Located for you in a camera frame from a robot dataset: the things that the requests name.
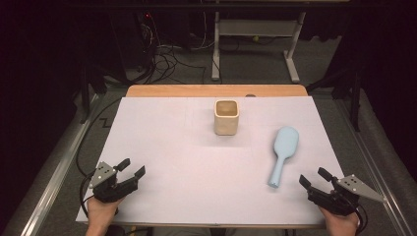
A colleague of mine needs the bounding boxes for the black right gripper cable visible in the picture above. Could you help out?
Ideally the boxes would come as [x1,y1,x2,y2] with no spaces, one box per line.
[354,204,369,236]

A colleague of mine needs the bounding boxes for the person's right hand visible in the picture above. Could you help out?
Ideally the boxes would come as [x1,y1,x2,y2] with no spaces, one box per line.
[319,206,361,236]

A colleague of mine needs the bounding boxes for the person's left hand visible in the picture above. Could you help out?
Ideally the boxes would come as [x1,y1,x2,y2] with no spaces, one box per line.
[86,196,125,236]

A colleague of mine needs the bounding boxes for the tangle of floor cables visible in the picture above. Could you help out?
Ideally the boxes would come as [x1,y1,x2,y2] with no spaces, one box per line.
[137,12,217,86]

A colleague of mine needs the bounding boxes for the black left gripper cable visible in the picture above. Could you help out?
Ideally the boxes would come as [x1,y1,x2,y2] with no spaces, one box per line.
[75,96,123,218]

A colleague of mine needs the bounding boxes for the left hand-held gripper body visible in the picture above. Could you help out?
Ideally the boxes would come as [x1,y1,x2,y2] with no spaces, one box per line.
[88,160,140,205]

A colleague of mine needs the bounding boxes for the wooden table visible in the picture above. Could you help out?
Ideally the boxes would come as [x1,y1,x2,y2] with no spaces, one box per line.
[125,84,310,98]

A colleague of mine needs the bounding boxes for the white table mat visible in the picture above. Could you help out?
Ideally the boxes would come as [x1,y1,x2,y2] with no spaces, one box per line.
[76,95,359,229]

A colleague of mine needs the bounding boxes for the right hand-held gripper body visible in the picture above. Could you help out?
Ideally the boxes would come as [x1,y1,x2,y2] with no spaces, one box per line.
[307,174,387,217]

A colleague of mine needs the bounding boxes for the metal floor rail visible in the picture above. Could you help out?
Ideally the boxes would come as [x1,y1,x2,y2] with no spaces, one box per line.
[333,97,417,236]
[19,92,100,236]

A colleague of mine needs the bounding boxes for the black stand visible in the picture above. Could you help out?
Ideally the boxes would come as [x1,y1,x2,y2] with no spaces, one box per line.
[79,61,110,125]
[306,61,366,133]

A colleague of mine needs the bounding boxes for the white metal stand frame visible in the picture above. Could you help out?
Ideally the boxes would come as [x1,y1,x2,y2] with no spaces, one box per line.
[210,11,308,85]

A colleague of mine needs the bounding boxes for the cream square cup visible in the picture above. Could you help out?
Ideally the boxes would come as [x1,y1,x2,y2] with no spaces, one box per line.
[213,99,241,137]

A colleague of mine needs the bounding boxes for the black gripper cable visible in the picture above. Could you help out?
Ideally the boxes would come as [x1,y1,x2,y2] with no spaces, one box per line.
[354,204,369,236]
[75,96,123,218]

